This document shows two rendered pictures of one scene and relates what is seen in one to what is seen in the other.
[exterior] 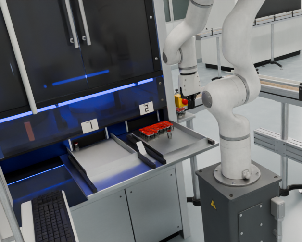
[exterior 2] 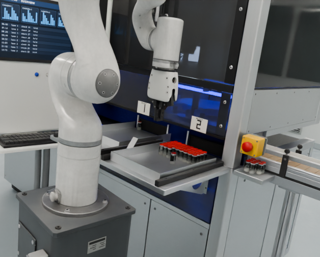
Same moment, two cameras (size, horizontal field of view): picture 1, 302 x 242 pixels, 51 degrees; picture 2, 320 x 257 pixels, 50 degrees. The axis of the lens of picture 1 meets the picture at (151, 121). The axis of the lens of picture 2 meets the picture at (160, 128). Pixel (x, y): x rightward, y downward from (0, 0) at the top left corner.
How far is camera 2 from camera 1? 1.62 m
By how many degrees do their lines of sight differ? 64
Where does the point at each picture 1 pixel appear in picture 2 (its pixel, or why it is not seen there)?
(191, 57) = (157, 45)
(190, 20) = not seen: outside the picture
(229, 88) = (59, 60)
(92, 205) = (123, 187)
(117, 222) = (134, 227)
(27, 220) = not seen: hidden behind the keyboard
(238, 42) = not seen: outside the picture
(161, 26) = (251, 25)
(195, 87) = (161, 91)
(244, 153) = (58, 163)
